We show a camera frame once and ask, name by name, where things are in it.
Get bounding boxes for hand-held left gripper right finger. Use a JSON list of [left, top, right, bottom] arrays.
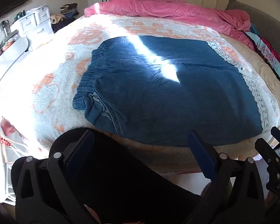
[[184, 129, 271, 224]]

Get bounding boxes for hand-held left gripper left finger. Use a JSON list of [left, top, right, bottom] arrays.
[[11, 129, 103, 224]]

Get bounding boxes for blue denim pants lace trim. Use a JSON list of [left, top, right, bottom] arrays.
[[72, 35, 270, 147]]

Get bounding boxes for bed with beige sheet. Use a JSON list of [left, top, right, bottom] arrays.
[[0, 14, 280, 175]]

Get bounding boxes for person's black trouser leg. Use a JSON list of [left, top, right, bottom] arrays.
[[49, 128, 202, 224]]

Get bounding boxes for white and orange fleece blanket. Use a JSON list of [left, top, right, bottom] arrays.
[[0, 14, 280, 168]]

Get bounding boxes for white stool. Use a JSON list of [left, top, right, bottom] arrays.
[[0, 127, 21, 203]]

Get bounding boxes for colourful floral pillows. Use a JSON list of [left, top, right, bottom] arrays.
[[245, 23, 280, 83]]

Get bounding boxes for white footboard panels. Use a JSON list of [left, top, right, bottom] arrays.
[[0, 37, 29, 94]]

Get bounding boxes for grey headboard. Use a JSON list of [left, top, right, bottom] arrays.
[[225, 0, 280, 59]]

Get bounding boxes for navy cloth pile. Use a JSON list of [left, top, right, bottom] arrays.
[[52, 14, 80, 33]]

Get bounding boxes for white drawer chest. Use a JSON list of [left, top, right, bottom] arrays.
[[10, 5, 54, 49]]

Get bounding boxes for beige crumpled cloth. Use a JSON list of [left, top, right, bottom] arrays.
[[51, 14, 66, 25]]

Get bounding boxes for dark striped folded clothes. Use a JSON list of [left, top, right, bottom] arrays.
[[59, 3, 78, 14]]

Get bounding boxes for pink duvet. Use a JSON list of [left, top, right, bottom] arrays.
[[84, 0, 257, 52]]

